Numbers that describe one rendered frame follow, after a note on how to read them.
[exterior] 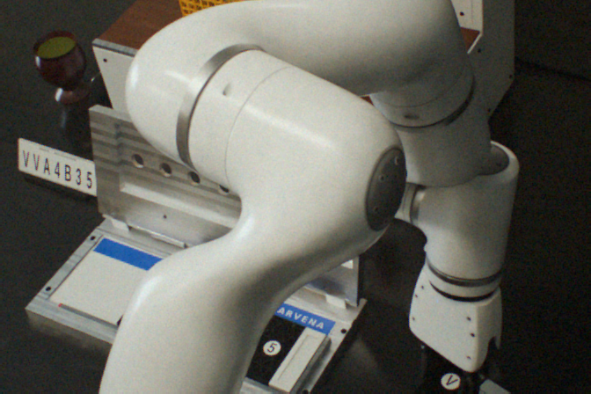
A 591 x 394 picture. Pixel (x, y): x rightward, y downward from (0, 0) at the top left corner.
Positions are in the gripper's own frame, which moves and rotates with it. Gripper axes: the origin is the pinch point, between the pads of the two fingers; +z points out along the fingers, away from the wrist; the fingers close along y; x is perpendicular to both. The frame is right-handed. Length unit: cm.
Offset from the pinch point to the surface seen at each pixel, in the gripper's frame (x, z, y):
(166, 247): -5, 8, -49
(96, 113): -7, -10, -61
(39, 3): 19, 5, -121
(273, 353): -8.4, 7.7, -21.9
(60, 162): -7, 6, -74
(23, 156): -9, 7, -82
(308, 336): -3.5, 6.8, -20.7
